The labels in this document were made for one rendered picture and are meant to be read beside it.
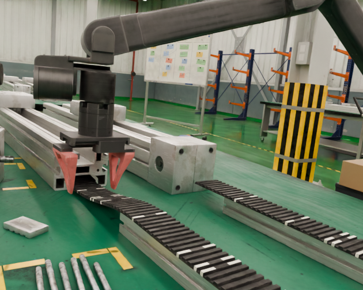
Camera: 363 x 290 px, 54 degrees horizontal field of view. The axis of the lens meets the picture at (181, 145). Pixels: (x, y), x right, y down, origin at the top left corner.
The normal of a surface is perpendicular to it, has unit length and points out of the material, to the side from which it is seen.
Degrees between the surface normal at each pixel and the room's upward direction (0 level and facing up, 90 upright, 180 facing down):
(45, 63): 90
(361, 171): 90
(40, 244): 0
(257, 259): 0
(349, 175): 90
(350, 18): 92
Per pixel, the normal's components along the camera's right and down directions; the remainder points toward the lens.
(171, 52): -0.63, 0.07
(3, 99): 0.58, 0.19
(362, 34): 0.29, 0.23
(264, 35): -0.85, 0.01
